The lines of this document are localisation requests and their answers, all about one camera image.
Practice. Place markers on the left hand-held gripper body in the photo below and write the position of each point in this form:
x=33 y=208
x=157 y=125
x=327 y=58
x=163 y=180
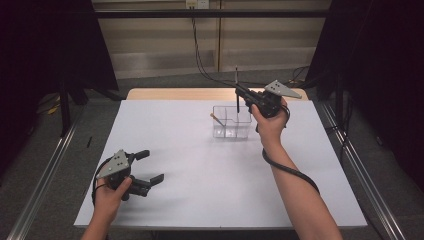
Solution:
x=115 y=166

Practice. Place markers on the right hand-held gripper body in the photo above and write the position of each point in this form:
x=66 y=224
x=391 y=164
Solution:
x=266 y=100

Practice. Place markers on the black brush with orange tip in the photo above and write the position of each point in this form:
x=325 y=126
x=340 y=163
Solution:
x=217 y=120

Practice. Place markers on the clear plastic organizer box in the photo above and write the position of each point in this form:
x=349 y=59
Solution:
x=230 y=128

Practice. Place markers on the person's right hand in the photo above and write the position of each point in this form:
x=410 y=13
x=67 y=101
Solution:
x=271 y=128

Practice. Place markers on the person's left hand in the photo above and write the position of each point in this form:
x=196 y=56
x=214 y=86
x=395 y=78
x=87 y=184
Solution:
x=108 y=200

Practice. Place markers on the white table board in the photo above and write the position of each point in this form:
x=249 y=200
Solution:
x=200 y=186

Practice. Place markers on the wooden table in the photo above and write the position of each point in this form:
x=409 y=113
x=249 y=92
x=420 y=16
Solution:
x=183 y=94

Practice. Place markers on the black metal stand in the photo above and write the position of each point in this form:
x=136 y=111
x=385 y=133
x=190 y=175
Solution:
x=65 y=110

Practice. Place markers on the black horizontal bar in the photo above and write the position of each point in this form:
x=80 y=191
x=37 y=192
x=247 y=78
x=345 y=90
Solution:
x=166 y=13

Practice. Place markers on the black curtain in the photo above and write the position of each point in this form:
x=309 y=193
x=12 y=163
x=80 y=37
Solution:
x=383 y=66
x=40 y=50

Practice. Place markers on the aluminium floor rail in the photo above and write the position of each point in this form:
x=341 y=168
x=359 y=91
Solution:
x=43 y=186
x=370 y=180

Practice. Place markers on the white wall socket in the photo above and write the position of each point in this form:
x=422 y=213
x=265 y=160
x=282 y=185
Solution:
x=197 y=4

